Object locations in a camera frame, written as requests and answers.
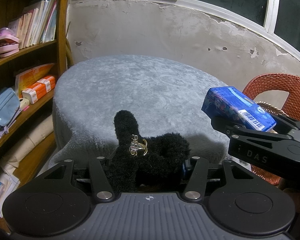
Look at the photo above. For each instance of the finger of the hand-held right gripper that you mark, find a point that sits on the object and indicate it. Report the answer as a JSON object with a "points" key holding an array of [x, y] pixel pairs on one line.
{"points": [[221, 125], [287, 122]]}

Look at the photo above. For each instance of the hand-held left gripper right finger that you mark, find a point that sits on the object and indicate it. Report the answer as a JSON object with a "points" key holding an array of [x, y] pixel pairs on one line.
{"points": [[185, 170]]}

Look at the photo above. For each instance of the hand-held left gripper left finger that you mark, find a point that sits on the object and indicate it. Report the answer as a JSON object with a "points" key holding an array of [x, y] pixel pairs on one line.
{"points": [[97, 172]]}

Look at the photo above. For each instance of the woven bamboo basket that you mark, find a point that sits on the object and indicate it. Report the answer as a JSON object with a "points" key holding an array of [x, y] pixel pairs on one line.
{"points": [[272, 108]]}

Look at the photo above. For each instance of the blue tissue pack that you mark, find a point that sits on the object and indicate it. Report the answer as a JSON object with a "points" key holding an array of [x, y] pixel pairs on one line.
{"points": [[225, 102]]}

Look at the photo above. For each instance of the black fluffy hair clip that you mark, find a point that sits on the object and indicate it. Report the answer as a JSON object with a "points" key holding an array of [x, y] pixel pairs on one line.
{"points": [[160, 160]]}

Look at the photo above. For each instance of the grey plush desktop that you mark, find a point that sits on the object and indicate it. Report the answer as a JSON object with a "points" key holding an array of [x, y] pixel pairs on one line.
{"points": [[127, 85]]}

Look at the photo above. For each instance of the orange wicker chair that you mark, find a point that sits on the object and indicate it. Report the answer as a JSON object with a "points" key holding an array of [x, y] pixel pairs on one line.
{"points": [[265, 82]]}

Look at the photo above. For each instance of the beige rolled paper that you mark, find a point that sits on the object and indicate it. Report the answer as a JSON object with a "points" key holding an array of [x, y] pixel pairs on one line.
{"points": [[25, 145]]}

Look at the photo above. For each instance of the stack of loose papers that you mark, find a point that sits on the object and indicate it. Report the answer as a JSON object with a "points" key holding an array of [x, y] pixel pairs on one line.
{"points": [[0, 195]]}

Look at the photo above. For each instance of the small cream gadget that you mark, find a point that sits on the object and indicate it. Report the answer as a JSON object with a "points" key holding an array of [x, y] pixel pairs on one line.
{"points": [[24, 103]]}

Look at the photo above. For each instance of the orange white medicine box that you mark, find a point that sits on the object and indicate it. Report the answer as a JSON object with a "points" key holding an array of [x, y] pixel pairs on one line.
{"points": [[35, 93], [48, 81]]}

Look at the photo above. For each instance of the light blue pouch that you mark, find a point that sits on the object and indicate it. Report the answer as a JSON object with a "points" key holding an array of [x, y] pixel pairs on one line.
{"points": [[2, 110]]}

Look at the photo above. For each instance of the orange printed booklet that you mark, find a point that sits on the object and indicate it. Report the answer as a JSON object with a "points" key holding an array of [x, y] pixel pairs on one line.
{"points": [[32, 73]]}

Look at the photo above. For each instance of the wooden bookshelf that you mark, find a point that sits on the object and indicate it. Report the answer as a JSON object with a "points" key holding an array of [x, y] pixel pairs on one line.
{"points": [[62, 30]]}

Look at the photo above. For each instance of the row of upright books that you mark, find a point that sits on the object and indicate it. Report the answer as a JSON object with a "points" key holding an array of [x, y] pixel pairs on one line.
{"points": [[32, 27]]}

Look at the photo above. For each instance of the pink plastic toy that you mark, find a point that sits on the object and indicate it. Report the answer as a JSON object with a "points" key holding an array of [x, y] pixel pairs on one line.
{"points": [[5, 42]]}

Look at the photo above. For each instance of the white window frame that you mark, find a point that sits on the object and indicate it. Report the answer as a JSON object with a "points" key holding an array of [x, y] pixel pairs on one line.
{"points": [[272, 5]]}

